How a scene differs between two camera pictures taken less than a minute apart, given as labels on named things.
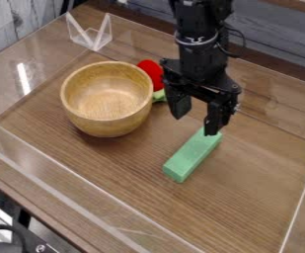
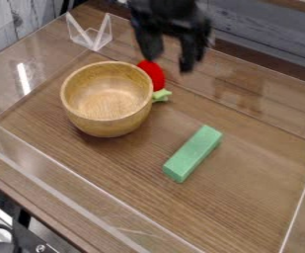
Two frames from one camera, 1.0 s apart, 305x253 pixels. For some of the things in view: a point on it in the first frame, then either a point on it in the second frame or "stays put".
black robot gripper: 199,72 → 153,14
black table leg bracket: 26,240 stays put
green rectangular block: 179,167 stays put
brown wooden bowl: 108,97 stays put
